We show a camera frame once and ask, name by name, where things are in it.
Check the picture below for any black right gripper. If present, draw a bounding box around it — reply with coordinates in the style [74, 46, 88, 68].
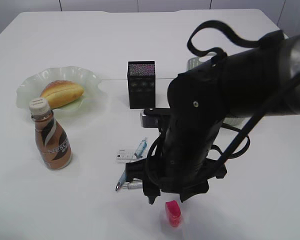
[125, 115, 227, 205]

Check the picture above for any brown Nescafe coffee bottle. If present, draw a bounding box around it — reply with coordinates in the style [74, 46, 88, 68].
[29, 97, 72, 170]

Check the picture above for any golden bread roll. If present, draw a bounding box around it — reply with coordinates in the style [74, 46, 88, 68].
[40, 80, 85, 109]

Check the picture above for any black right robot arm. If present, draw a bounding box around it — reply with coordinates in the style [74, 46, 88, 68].
[125, 31, 300, 204]

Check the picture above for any pink pencil sharpener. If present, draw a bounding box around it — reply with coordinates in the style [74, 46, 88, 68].
[165, 200, 182, 228]

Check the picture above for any grey white pen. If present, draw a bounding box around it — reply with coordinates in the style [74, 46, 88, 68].
[122, 181, 143, 190]

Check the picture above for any blue white pen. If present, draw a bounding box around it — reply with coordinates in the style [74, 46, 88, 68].
[115, 137, 148, 192]

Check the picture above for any grey-green plastic basket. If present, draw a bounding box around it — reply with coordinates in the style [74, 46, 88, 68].
[186, 51, 251, 126]

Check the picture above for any black mesh pen holder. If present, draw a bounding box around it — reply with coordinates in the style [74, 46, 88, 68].
[127, 61, 156, 109]

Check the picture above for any green wavy glass plate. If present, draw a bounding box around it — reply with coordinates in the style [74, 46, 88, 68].
[16, 66, 108, 115]

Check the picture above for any clear plastic ruler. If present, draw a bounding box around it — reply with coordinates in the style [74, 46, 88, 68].
[115, 149, 148, 163]

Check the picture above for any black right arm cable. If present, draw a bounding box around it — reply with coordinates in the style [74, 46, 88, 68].
[146, 19, 300, 186]

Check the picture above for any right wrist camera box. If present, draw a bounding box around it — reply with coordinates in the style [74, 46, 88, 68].
[140, 108, 171, 132]

